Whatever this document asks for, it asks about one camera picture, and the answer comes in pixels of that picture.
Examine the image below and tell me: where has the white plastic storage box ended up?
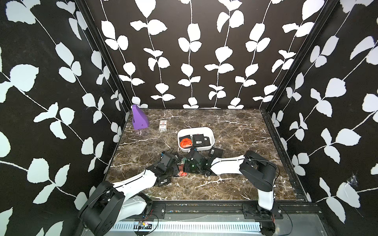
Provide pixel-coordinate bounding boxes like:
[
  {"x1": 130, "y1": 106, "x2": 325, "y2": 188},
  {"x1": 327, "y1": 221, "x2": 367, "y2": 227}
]
[{"x1": 177, "y1": 127, "x2": 215, "y2": 152}]

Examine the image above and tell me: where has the small white card box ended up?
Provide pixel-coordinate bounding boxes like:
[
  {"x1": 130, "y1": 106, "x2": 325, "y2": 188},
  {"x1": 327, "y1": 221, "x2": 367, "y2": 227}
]
[{"x1": 158, "y1": 120, "x2": 167, "y2": 132}]

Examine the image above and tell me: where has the purple wedge block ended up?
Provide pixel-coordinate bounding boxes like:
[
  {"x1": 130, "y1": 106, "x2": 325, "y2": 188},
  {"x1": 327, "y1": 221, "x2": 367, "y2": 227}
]
[{"x1": 132, "y1": 104, "x2": 149, "y2": 130}]

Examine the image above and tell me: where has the black tea bag with barcode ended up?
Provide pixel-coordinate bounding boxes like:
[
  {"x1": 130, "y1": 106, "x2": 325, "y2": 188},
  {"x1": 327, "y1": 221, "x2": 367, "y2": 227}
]
[{"x1": 208, "y1": 147, "x2": 223, "y2": 158}]

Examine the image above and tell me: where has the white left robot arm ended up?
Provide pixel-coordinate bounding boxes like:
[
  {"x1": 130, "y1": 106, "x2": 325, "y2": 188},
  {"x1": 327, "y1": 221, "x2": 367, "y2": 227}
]
[{"x1": 78, "y1": 151, "x2": 182, "y2": 236}]

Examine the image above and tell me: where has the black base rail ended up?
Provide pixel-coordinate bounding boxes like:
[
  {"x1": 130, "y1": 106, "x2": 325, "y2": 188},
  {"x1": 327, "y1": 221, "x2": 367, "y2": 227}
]
[{"x1": 144, "y1": 200, "x2": 321, "y2": 221}]

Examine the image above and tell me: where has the white perforated strip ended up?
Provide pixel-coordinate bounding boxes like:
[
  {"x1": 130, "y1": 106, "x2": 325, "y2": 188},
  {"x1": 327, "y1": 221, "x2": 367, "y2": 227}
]
[{"x1": 110, "y1": 221, "x2": 262, "y2": 234}]

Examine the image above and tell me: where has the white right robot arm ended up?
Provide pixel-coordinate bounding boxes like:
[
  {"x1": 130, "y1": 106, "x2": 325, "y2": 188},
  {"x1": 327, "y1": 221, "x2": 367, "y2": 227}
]
[{"x1": 184, "y1": 148, "x2": 281, "y2": 210}]

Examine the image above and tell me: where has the red label dark tea bag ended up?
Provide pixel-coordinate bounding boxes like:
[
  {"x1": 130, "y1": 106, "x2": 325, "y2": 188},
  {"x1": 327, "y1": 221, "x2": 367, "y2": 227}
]
[{"x1": 179, "y1": 135, "x2": 193, "y2": 148}]

